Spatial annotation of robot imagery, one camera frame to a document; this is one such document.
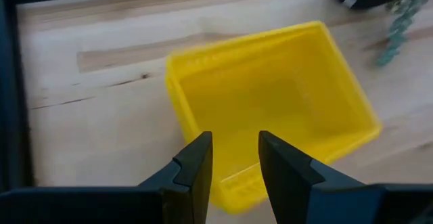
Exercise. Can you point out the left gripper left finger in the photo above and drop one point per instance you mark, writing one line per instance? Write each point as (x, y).
(191, 183)

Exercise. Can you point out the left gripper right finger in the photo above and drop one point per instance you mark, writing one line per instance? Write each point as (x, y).
(287, 183)

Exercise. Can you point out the yellow slotted plastic basket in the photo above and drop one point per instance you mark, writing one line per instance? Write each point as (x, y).
(270, 99)

